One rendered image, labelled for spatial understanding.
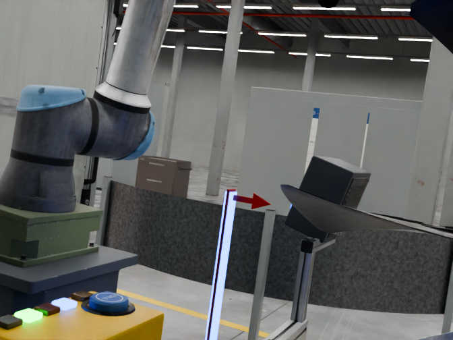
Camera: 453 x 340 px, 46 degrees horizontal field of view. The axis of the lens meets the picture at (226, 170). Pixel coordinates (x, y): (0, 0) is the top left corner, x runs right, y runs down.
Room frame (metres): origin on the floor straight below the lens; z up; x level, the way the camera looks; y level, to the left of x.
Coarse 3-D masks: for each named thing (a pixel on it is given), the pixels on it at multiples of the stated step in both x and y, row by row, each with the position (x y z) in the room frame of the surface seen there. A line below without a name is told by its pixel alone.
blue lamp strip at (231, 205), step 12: (228, 204) 0.76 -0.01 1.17; (228, 216) 0.76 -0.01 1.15; (228, 228) 0.76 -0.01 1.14; (228, 240) 0.77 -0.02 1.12; (228, 252) 0.77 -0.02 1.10; (216, 288) 0.76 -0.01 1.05; (216, 300) 0.76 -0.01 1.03; (216, 312) 0.76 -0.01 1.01; (216, 324) 0.77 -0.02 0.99; (216, 336) 0.77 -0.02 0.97
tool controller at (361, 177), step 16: (320, 160) 1.30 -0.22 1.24; (336, 160) 1.44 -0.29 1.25; (304, 176) 1.31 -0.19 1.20; (320, 176) 1.30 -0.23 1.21; (336, 176) 1.28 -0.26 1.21; (352, 176) 1.27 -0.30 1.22; (368, 176) 1.47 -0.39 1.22; (320, 192) 1.29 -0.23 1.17; (336, 192) 1.28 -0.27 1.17; (352, 192) 1.32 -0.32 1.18; (288, 224) 1.32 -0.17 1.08; (304, 224) 1.30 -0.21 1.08; (320, 240) 1.29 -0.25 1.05
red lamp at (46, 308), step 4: (44, 304) 0.51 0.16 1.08; (48, 304) 0.51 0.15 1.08; (52, 304) 0.51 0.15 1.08; (36, 308) 0.50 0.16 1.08; (40, 308) 0.50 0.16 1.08; (44, 308) 0.50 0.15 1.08; (48, 308) 0.50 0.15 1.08; (52, 308) 0.50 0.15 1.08; (56, 308) 0.50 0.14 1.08; (60, 308) 0.51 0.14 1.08; (44, 312) 0.50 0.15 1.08; (48, 312) 0.49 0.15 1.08; (52, 312) 0.50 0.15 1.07; (56, 312) 0.50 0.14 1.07
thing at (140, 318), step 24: (72, 312) 0.51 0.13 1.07; (96, 312) 0.52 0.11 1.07; (120, 312) 0.53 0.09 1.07; (144, 312) 0.54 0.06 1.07; (0, 336) 0.44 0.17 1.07; (24, 336) 0.44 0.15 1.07; (48, 336) 0.45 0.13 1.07; (72, 336) 0.46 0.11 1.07; (96, 336) 0.46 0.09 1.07; (120, 336) 0.48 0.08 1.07; (144, 336) 0.52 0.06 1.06
